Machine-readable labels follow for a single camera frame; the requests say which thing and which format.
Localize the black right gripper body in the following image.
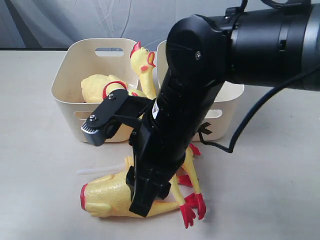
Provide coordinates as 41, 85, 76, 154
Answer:
126, 105, 186, 217

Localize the headless yellow rubber chicken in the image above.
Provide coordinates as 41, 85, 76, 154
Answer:
80, 171, 197, 228

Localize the whole yellow rubber chicken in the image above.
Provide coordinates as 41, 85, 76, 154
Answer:
129, 42, 207, 220

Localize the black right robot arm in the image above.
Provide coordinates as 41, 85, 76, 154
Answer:
126, 0, 320, 217

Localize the severed chicken head with tube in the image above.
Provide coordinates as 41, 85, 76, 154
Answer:
76, 156, 134, 176

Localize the cream bin marked X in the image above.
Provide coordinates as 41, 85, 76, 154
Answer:
156, 40, 245, 141

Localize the rubber chicken in O bin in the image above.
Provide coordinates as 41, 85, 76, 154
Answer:
80, 74, 146, 103

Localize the cream bin marked O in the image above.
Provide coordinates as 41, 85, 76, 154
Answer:
51, 38, 141, 142

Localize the white backdrop curtain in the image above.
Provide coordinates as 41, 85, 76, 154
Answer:
0, 0, 241, 50

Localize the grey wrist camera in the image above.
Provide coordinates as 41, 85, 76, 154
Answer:
81, 89, 129, 147

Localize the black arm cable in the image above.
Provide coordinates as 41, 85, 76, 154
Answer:
198, 69, 320, 154

